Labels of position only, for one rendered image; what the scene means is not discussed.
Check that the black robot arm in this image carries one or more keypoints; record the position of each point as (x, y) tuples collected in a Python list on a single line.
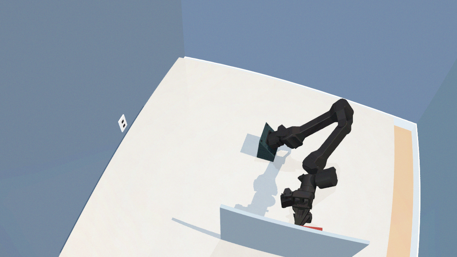
[(314, 163)]

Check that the grey flat square panel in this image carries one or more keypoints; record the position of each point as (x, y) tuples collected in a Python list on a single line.
[(282, 238)]

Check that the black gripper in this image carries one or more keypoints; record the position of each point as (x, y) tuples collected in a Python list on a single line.
[(303, 204)]

